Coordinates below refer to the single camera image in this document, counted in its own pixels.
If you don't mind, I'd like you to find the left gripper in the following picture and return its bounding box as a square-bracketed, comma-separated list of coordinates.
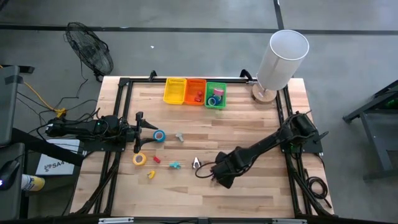
[126, 111, 159, 154]

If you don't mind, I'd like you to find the dark metal stand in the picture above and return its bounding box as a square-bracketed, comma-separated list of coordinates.
[342, 80, 398, 181]

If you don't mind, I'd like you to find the coiled black cable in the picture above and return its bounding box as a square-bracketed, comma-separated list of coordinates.
[305, 175, 332, 209]

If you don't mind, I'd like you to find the green plastic basket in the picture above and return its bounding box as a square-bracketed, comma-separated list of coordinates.
[204, 82, 228, 110]

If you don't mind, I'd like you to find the light blue tape roll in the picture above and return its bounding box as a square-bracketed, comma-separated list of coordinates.
[152, 129, 167, 143]

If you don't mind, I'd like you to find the black aluminium table frame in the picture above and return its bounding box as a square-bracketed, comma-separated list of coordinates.
[72, 69, 335, 218]

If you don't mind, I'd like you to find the black floor fan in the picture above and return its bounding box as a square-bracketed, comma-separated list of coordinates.
[64, 21, 114, 83]

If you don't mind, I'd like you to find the black computer mouse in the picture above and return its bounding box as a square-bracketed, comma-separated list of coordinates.
[0, 159, 21, 191]

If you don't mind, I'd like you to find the white shade table lamp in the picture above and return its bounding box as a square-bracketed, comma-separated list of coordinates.
[251, 29, 310, 105]

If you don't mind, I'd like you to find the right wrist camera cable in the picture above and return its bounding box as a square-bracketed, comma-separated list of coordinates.
[194, 161, 217, 179]

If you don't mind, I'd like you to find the yellow tape roll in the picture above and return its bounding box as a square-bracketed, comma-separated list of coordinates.
[132, 152, 147, 166]

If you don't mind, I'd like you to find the yellow extension cord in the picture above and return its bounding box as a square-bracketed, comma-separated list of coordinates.
[23, 81, 68, 119]

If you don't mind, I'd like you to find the black diagonal beam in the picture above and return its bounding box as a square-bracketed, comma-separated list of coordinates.
[11, 126, 85, 167]

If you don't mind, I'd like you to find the orange plastic basket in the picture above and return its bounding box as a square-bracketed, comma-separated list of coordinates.
[183, 78, 207, 106]

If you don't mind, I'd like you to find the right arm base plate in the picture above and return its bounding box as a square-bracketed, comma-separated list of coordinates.
[277, 127, 330, 154]

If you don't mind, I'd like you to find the white labelled box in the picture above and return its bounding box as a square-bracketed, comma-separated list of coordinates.
[35, 138, 81, 176]

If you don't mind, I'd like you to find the yellow plastic basket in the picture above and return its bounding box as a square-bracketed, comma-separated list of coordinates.
[163, 77, 188, 105]

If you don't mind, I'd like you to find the grey desk panel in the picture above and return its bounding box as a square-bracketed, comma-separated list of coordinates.
[0, 65, 35, 147]

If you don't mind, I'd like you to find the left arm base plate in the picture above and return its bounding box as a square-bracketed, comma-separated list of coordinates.
[81, 138, 129, 153]

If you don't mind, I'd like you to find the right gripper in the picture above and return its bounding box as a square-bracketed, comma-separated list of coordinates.
[210, 151, 246, 189]

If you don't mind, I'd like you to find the yellow white spray can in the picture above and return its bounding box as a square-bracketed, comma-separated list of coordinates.
[21, 174, 46, 192]

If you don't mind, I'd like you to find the silver metal bracket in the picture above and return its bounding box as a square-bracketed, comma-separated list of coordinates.
[272, 218, 308, 224]
[98, 217, 135, 224]

